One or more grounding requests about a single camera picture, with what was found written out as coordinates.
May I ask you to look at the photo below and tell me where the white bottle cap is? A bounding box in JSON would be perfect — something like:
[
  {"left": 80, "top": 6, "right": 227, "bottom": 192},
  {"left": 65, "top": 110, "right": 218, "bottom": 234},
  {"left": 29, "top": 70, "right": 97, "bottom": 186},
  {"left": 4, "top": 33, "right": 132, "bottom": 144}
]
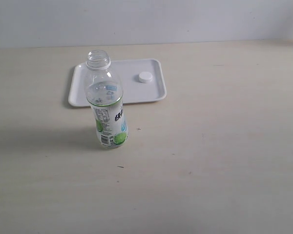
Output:
[{"left": 138, "top": 72, "right": 153, "bottom": 83}]

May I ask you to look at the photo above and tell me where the clear plastic drink bottle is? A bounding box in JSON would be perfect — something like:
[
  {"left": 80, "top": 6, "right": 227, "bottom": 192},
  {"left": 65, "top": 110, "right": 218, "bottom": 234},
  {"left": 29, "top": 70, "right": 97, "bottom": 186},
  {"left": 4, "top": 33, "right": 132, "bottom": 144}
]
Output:
[{"left": 84, "top": 50, "right": 128, "bottom": 149}]

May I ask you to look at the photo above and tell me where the white plastic tray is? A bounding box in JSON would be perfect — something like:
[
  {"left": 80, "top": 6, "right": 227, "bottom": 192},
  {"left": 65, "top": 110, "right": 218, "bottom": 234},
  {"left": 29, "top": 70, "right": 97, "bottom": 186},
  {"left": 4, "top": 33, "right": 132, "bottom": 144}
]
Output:
[{"left": 68, "top": 58, "right": 167, "bottom": 107}]

